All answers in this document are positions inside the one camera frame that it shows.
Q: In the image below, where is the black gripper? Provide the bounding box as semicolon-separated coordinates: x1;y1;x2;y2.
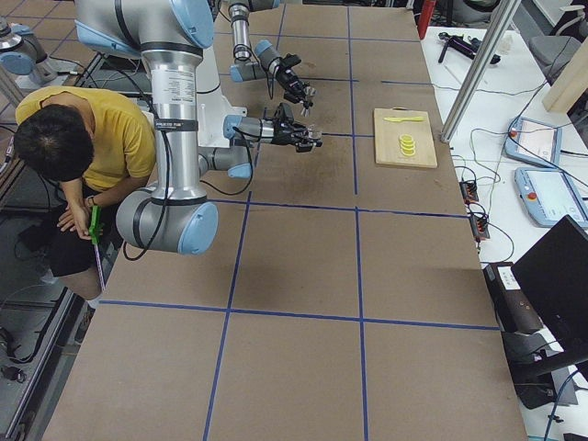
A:
274;53;316;105
259;103;322;153

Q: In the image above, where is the clear glass measuring cup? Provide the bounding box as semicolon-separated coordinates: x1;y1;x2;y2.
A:
307;129;322;142

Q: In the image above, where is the steel jigger shaker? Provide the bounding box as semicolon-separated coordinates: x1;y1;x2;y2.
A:
300;96;314;117

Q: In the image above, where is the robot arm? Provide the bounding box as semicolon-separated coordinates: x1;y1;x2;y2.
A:
75;1;322;254
226;1;316;117

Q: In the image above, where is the bamboo cutting board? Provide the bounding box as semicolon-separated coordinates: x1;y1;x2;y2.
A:
373;108;437;169

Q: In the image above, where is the yellow plastic knife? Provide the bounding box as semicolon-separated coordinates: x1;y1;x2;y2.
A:
382;116;425;123

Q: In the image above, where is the black tool on desk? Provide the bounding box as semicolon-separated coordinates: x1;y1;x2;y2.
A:
437;32;482;63

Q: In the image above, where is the person in yellow shirt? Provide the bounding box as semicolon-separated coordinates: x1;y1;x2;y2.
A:
14;86;155;305

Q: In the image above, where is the far teach pendant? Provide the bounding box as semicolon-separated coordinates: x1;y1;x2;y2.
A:
504;117;562;167

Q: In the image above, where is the teach pendant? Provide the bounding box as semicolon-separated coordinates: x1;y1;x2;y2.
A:
514;167;587;229
504;117;562;167

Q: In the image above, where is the grey office chair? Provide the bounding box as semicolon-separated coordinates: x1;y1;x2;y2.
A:
528;1;587;84

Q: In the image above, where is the near teach pendant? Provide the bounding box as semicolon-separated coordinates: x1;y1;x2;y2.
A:
514;167;587;229

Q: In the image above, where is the wooden board leaning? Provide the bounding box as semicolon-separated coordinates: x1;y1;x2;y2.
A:
542;40;588;113

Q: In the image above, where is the black box with label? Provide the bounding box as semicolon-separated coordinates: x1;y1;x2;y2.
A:
483;262;543;335

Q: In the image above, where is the black monitor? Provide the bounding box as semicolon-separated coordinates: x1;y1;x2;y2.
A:
511;215;587;381

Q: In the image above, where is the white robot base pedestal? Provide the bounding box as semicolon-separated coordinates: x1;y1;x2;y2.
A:
196;47;247;148

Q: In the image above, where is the aluminium frame post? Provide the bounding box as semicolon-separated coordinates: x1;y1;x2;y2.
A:
440;0;521;142

